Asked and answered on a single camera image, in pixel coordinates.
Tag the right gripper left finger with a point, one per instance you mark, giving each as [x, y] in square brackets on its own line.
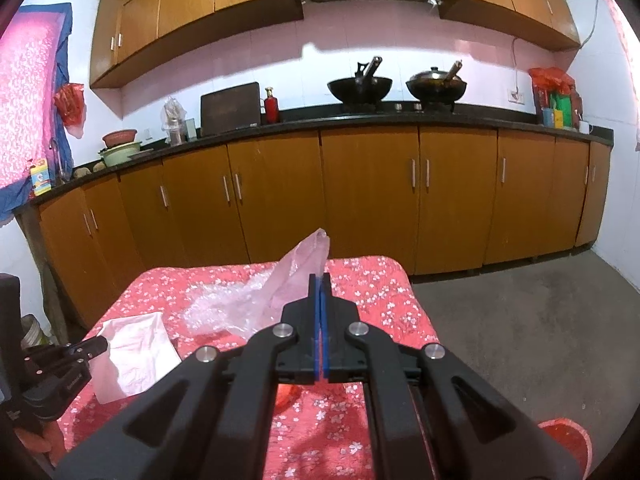
[210, 417]

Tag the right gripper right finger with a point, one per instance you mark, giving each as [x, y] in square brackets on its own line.
[430, 416]

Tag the white paper sheet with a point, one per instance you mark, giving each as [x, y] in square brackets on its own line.
[139, 354]

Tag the translucent pinkish plastic bag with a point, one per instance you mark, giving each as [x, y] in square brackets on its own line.
[287, 282]

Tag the red plastic bag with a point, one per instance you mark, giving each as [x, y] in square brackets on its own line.
[69, 100]
[286, 396]

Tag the clear bubble wrap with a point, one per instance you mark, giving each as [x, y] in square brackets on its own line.
[238, 309]

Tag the red plastic trash basket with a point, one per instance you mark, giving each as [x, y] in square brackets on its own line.
[574, 438]

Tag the red floral tablecloth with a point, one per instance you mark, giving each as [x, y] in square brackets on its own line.
[324, 433]

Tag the colourful carton box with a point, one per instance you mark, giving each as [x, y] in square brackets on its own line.
[40, 176]

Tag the lower wooden cabinets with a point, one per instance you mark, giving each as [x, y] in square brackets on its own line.
[434, 199]

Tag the wooden cabinets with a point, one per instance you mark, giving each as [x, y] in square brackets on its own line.
[132, 37]
[434, 199]

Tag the pink blue hanging cloth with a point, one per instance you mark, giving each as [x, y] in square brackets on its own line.
[34, 65]

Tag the green basin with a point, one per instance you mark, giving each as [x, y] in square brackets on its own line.
[120, 153]

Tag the red-brown basin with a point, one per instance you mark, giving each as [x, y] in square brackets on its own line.
[119, 137]

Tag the hanging red plastic bag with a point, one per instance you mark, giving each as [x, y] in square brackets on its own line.
[69, 100]

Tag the black countertop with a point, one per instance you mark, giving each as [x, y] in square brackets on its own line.
[335, 116]

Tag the bagged jars on counter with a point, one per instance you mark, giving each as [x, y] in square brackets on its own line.
[173, 118]

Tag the dark cutting board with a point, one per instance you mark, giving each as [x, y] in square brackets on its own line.
[230, 109]

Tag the red bottle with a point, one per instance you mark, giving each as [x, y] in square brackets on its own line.
[271, 107]

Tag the white mug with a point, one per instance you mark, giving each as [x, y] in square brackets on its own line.
[585, 127]

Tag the black wok with lid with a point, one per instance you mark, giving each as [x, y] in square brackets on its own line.
[438, 86]

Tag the black wok left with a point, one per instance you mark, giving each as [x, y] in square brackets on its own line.
[362, 88]

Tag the green box on counter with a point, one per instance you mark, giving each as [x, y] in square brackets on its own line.
[561, 102]

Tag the red bag on counter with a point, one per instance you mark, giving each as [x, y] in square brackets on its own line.
[552, 79]

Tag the upper wooden cabinets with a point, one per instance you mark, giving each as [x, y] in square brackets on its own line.
[132, 37]

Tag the floral window curtain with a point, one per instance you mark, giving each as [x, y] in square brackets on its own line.
[631, 48]

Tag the wall power socket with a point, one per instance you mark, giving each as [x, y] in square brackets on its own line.
[514, 96]

